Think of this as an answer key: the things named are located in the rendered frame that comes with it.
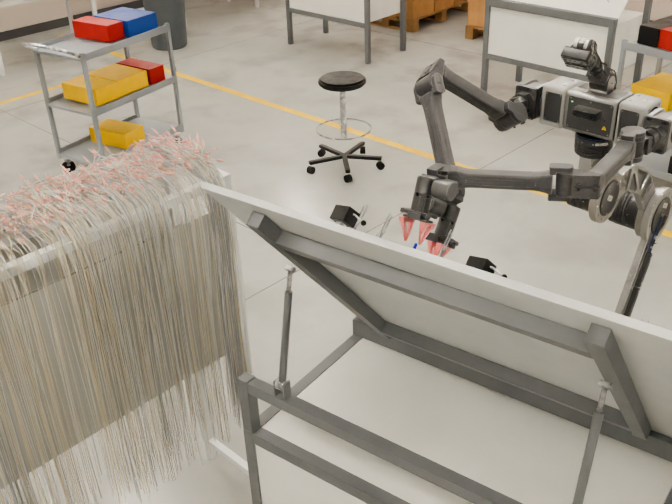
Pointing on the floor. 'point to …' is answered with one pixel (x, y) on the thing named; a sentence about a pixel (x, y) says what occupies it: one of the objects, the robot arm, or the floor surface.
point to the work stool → (346, 81)
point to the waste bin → (175, 14)
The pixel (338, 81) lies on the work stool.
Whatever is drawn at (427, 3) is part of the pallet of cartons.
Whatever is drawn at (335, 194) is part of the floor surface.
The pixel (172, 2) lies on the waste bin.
